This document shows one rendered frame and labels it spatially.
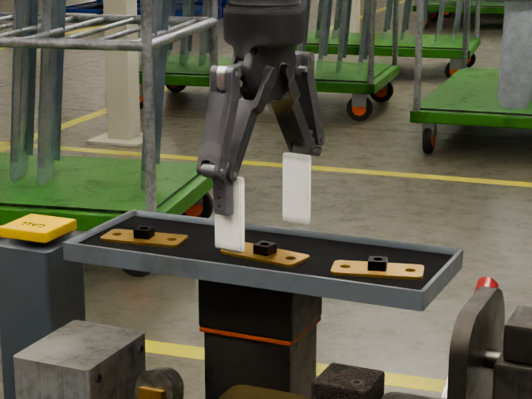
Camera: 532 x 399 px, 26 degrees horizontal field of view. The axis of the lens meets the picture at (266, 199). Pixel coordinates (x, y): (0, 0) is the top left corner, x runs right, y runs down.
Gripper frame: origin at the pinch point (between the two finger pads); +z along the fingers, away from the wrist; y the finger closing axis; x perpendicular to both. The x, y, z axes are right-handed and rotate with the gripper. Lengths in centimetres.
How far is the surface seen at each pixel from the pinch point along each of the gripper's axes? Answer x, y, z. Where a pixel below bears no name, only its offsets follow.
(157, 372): 1.9, 18.6, 9.2
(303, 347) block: 3.5, -1.7, 13.3
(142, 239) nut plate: -12.6, 3.3, 3.7
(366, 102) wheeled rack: -327, -599, 106
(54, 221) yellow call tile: -25.5, 2.6, 4.0
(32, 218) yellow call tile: -28.1, 3.2, 4.0
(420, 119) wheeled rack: -246, -521, 97
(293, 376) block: 4.0, 0.9, 15.3
